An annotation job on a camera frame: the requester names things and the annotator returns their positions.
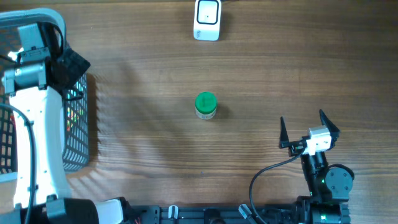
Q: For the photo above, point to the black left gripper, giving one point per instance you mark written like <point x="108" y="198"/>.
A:
<point x="74" y="61"/>

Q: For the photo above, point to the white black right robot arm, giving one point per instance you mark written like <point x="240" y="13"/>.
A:
<point x="329" y="185"/>

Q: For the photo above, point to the grey plastic shopping basket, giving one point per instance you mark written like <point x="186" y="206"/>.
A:
<point x="75" y="148"/>

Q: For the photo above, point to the green lid small jar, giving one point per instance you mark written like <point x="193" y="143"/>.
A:
<point x="205" y="105"/>

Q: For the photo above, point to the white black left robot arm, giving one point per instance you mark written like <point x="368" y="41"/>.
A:
<point x="46" y="89"/>

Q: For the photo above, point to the white barcode scanner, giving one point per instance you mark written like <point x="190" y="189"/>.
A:
<point x="207" y="20"/>

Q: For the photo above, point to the black aluminium mounting rail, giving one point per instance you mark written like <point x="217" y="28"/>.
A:
<point x="276" y="213"/>

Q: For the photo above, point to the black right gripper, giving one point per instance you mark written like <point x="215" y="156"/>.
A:
<point x="295" y="147"/>

